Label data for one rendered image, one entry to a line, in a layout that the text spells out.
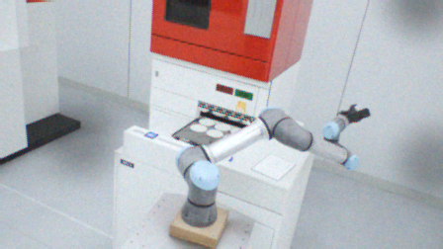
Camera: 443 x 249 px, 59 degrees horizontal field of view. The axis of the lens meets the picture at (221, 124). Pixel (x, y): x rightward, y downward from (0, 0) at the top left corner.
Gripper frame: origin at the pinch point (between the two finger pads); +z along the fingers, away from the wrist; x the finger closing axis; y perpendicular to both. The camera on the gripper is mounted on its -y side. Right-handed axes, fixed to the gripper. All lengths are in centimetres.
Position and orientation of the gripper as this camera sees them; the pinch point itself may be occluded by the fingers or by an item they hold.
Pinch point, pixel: (362, 108)
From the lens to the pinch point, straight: 224.7
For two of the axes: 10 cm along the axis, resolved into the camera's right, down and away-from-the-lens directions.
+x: 3.9, 9.2, 0.9
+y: -6.5, 2.0, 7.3
